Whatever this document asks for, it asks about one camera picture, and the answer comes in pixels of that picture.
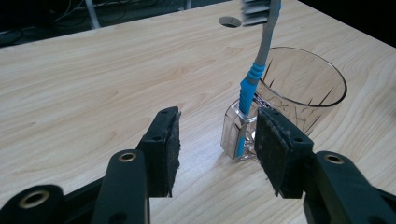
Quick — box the grey round table grommet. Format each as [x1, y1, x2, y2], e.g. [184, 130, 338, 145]
[218, 16, 243, 29]

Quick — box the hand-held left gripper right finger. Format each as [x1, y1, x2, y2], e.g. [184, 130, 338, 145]
[254, 106, 315, 200]

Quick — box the blue toothbrush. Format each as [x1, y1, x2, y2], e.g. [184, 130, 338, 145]
[235, 0, 283, 159]

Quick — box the white desk frame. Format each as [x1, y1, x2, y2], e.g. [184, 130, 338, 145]
[83, 0, 102, 30]

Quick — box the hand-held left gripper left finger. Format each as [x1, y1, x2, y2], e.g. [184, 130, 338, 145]
[135, 105, 182, 199]

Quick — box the clear glass mug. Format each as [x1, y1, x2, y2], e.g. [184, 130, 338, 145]
[219, 46, 348, 162]

